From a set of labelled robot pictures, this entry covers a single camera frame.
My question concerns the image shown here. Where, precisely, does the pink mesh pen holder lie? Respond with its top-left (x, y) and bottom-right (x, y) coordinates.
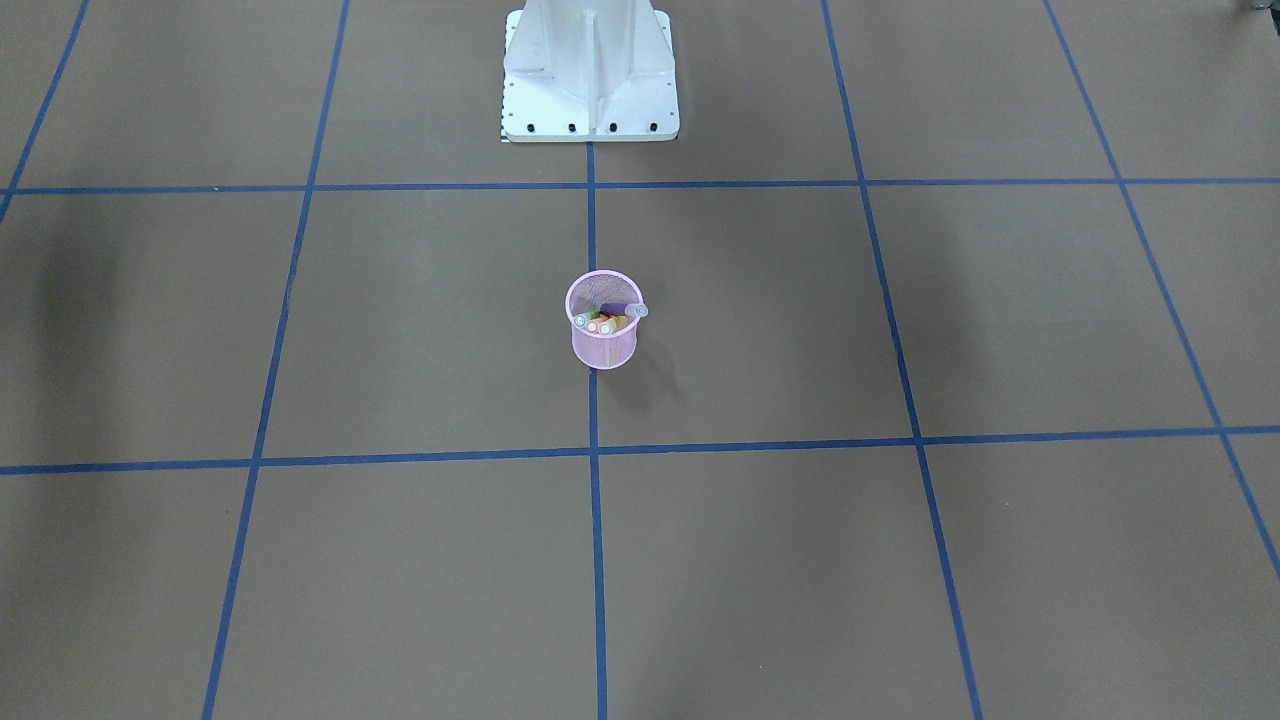
top-left (564, 270), bottom-right (645, 372)

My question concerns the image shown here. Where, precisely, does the purple marker pen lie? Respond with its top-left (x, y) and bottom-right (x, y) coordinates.
top-left (599, 302), bottom-right (649, 318)

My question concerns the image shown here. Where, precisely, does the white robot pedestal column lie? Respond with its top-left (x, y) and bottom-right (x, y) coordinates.
top-left (503, 0), bottom-right (673, 126)

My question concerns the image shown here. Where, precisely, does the yellow marker pen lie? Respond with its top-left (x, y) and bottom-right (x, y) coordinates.
top-left (596, 315), bottom-right (632, 336)

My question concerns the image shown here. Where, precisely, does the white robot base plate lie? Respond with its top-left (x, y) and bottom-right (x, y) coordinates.
top-left (499, 8), bottom-right (681, 143)

